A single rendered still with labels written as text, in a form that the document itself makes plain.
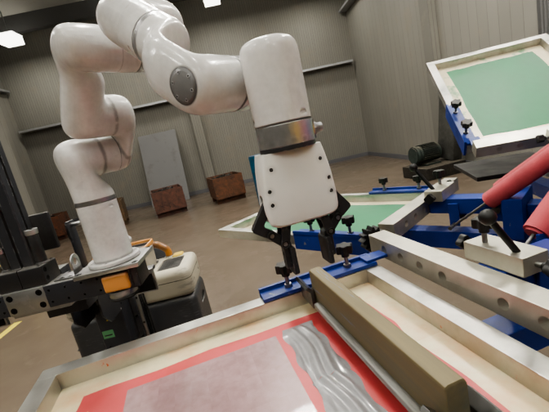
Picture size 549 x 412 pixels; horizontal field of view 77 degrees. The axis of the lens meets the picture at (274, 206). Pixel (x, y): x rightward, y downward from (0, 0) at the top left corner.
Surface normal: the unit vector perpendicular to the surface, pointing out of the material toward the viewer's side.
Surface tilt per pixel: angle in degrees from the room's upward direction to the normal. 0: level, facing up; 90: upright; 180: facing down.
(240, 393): 0
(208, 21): 90
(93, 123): 125
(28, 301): 90
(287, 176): 91
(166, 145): 75
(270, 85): 90
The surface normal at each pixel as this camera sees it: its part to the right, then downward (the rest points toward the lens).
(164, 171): 0.03, -0.06
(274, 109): -0.21, 0.25
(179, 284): 0.09, 0.18
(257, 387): -0.22, -0.96
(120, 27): -0.58, 0.22
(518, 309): -0.94, 0.26
